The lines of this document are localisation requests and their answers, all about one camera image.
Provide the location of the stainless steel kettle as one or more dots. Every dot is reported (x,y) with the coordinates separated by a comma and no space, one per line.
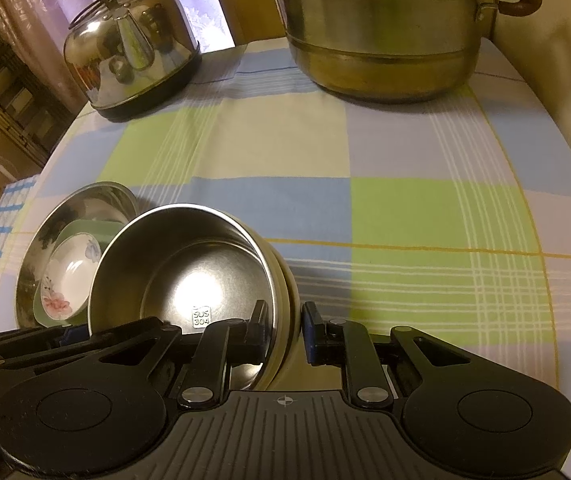
(131,56)

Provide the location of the stainless steel bowl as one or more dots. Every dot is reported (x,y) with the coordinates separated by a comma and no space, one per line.
(188,265)

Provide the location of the cream plastic bowl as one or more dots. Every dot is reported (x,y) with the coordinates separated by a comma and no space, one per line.
(279,317)

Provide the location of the plaid tablecloth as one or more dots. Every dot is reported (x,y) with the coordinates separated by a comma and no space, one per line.
(453,216)

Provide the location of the small white floral dish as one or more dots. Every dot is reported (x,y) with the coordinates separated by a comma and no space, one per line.
(66,282)

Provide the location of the green square plate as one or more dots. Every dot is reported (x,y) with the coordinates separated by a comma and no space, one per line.
(104,232)

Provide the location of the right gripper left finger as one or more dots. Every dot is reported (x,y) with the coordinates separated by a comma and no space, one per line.
(223,345)

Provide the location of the dark metal rack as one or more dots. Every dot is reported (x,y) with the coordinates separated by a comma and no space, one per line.
(30,115)

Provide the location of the stacked steel steamer pot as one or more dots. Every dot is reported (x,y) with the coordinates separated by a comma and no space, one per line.
(391,50)

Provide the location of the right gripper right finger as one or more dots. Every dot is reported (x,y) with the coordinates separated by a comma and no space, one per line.
(348,346)

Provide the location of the white ceramic bowl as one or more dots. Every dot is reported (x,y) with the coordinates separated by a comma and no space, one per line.
(295,305)

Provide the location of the large steel plate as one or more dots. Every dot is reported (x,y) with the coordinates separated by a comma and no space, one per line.
(104,201)

